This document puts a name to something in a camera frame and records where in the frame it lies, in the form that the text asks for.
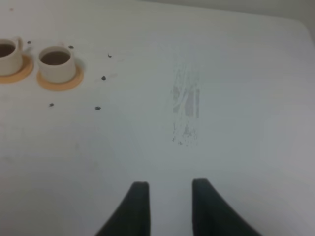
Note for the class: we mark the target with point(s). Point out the orange cup coaster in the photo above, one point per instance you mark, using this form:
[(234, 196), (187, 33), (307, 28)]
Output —
[(74, 82), (25, 71)]

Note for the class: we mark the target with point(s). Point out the right white teacup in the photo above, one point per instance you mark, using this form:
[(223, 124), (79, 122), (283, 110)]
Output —
[(56, 64)]

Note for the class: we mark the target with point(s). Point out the right orange cup coaster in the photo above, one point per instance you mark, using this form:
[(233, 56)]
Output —
[(74, 82)]

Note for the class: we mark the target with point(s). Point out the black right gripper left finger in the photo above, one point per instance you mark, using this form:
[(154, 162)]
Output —
[(132, 217)]

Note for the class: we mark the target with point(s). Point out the left white teacup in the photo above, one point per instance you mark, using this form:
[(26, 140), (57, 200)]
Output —
[(11, 60)]

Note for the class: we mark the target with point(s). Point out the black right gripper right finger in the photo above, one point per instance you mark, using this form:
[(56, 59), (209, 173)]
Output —
[(213, 216)]

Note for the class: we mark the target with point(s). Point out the white teacup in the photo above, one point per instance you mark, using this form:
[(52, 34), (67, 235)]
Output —
[(56, 64), (11, 60)]

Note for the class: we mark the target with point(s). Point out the left orange cup coaster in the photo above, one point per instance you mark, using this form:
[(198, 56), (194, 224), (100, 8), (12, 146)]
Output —
[(25, 71)]

